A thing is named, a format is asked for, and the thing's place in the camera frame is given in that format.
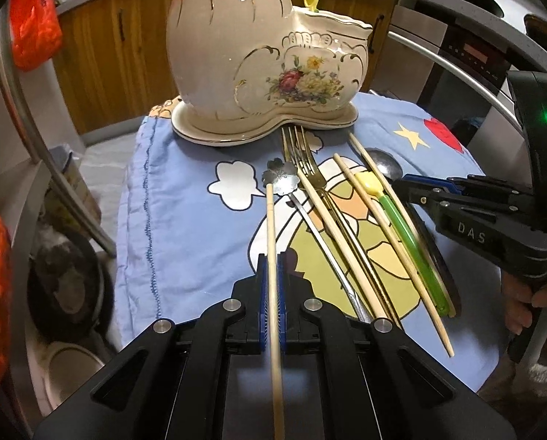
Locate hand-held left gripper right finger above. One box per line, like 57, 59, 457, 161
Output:
277, 253, 517, 440

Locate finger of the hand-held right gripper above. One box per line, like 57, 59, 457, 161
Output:
395, 174, 467, 212
448, 175, 533, 207

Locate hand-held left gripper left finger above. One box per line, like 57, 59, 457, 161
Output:
33, 253, 271, 440

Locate gold fork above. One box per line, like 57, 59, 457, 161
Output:
280, 126, 405, 328

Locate floral ceramic utensil holder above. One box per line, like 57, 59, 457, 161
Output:
166, 0, 374, 122

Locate person's right hand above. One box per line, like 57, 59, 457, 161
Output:
502, 269, 547, 335

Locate yellow and green spoon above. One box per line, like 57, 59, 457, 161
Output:
353, 171, 455, 318

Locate printed blue blanket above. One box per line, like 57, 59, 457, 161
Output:
115, 92, 506, 392

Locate silver fork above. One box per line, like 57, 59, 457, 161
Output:
288, 126, 379, 294

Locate flower-shaped metal spoon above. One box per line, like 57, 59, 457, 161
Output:
262, 158, 372, 324

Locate stainless steel oven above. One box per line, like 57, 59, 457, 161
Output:
386, 5, 513, 122

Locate cream ceramic holder tray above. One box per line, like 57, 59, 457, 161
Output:
170, 95, 359, 147

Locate black frying pan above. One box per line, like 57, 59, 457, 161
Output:
27, 228, 115, 344

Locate white bowl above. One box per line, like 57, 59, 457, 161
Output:
43, 343, 107, 415

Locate wooden base cabinets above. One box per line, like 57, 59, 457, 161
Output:
56, 0, 400, 136

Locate red plastic bag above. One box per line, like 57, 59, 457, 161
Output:
8, 0, 64, 73

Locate curved metal rail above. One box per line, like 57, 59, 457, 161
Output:
0, 9, 118, 257

